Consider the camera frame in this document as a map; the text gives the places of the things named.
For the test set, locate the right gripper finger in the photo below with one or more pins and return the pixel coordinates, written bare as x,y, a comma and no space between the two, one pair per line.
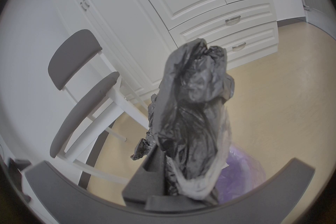
147,183

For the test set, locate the black plastic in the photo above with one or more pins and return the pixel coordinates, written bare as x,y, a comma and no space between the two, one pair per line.
194,112

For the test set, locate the purple plastic bag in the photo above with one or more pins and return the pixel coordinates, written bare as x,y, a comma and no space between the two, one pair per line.
244,178

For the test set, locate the white chair grey cushions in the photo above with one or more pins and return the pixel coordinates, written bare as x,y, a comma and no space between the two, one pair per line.
76,60

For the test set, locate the white wardrobe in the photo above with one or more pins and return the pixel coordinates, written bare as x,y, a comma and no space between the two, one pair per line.
157,7

